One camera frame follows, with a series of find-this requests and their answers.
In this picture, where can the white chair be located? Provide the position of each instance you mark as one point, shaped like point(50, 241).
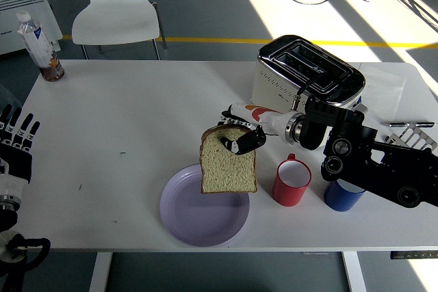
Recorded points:
point(116, 15)

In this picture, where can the white table leg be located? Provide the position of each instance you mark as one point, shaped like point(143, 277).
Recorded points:
point(354, 271)
point(100, 271)

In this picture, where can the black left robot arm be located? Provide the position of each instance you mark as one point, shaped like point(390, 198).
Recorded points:
point(10, 247)

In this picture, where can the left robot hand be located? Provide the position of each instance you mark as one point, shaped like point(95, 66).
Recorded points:
point(15, 162)

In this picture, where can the black ballpoint pen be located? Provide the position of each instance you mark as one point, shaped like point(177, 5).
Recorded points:
point(407, 123)

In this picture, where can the yellow floor tape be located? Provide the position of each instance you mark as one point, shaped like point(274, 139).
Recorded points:
point(212, 40)

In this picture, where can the purple plate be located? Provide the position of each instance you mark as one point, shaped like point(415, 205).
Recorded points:
point(205, 216)

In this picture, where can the red mug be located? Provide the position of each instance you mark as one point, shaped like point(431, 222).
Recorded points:
point(287, 194)

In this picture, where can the blue mug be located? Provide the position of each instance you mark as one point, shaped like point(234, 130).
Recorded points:
point(338, 201)

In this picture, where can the bread slice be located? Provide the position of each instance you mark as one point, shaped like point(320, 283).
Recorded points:
point(226, 172)

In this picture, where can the metal toast rack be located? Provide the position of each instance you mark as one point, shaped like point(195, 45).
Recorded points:
point(414, 134)

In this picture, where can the white paper sheet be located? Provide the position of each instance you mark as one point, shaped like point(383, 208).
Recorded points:
point(386, 90)

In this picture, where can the cream toaster with chrome top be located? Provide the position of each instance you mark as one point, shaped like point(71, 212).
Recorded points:
point(273, 80)

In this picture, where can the black table control panel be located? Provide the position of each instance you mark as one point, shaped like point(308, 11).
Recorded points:
point(414, 254)

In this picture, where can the white panel heater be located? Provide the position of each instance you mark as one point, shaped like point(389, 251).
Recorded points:
point(20, 8)

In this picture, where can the clear plastic drink bottle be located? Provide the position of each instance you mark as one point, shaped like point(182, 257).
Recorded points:
point(37, 46)

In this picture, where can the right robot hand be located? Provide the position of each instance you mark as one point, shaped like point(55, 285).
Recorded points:
point(263, 117)

